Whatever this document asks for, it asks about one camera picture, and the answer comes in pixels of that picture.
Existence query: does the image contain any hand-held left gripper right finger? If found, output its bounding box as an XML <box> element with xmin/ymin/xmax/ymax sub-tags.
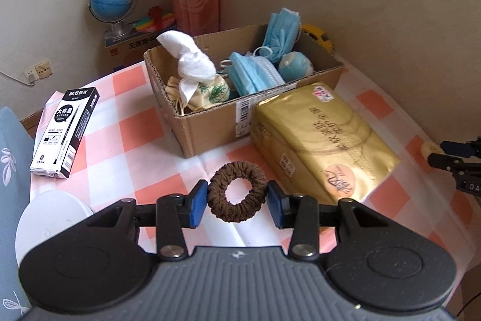
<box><xmin>267</xmin><ymin>180</ymin><xmax>392</xmax><ymax>262</ymax></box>

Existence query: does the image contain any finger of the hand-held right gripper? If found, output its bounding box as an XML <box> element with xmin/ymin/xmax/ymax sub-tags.
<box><xmin>440</xmin><ymin>135</ymin><xmax>481</xmax><ymax>157</ymax></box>
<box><xmin>428</xmin><ymin>153</ymin><xmax>481</xmax><ymax>176</ymax></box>

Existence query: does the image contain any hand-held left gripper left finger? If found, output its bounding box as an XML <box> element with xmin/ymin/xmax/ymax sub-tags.
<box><xmin>90</xmin><ymin>179</ymin><xmax>209</xmax><ymax>262</ymax></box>

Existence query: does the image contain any brown fabric scrunchie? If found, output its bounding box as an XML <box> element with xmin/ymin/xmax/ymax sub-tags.
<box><xmin>207</xmin><ymin>162</ymin><xmax>267</xmax><ymax>223</ymax></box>

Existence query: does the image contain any cardboard box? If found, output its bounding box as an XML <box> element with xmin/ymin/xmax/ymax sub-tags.
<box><xmin>144</xmin><ymin>24</ymin><xmax>345</xmax><ymax>158</ymax></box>

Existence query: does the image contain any cream bamboo print drawstring pouch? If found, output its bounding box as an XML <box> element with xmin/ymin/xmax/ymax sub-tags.
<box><xmin>166</xmin><ymin>75</ymin><xmax>231</xmax><ymax>115</ymax></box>

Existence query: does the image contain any white tissue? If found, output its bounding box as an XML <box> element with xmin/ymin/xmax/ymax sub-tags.
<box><xmin>156</xmin><ymin>31</ymin><xmax>216</xmax><ymax>103</ymax></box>

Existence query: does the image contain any gold tissue pack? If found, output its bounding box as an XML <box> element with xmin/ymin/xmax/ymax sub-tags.
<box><xmin>250</xmin><ymin>81</ymin><xmax>401</xmax><ymax>205</ymax></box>

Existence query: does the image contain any light blue round plush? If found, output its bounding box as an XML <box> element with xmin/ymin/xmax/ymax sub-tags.
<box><xmin>278</xmin><ymin>52</ymin><xmax>314</xmax><ymax>81</ymax></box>

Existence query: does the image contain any white round plate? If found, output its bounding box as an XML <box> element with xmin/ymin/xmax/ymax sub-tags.
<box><xmin>16</xmin><ymin>189</ymin><xmax>94</xmax><ymax>269</ymax></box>

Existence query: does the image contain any black and white pen box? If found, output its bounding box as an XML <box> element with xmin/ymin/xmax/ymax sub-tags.
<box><xmin>30</xmin><ymin>87</ymin><xmax>101</xmax><ymax>179</ymax></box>

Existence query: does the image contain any carton with orange label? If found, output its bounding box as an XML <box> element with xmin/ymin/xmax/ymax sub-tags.
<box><xmin>103</xmin><ymin>31</ymin><xmax>177</xmax><ymax>72</ymax></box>

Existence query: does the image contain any yellow toy car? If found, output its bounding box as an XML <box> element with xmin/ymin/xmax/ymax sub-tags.
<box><xmin>301</xmin><ymin>24</ymin><xmax>336</xmax><ymax>53</ymax></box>

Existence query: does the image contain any colourful plastic toy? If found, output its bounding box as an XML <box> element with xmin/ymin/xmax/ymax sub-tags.
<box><xmin>126</xmin><ymin>6</ymin><xmax>177</xmax><ymax>35</ymax></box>

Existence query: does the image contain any grey leaf print cushion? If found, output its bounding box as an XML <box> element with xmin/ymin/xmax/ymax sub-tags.
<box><xmin>0</xmin><ymin>106</ymin><xmax>35</xmax><ymax>321</ymax></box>

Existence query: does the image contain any beige wall socket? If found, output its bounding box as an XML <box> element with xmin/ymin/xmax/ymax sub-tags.
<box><xmin>23</xmin><ymin>61</ymin><xmax>53</xmax><ymax>84</ymax></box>

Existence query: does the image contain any white power cable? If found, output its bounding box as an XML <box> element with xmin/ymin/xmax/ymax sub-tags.
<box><xmin>0</xmin><ymin>70</ymin><xmax>31</xmax><ymax>85</ymax></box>

